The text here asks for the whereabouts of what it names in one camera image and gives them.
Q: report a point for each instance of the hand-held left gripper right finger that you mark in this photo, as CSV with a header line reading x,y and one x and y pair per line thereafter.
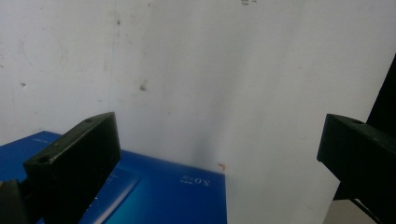
x,y
358,155

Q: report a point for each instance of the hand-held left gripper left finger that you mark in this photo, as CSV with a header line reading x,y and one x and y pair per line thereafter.
x,y
71,168

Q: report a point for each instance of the blue box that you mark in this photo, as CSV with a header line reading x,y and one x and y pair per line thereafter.
x,y
168,199

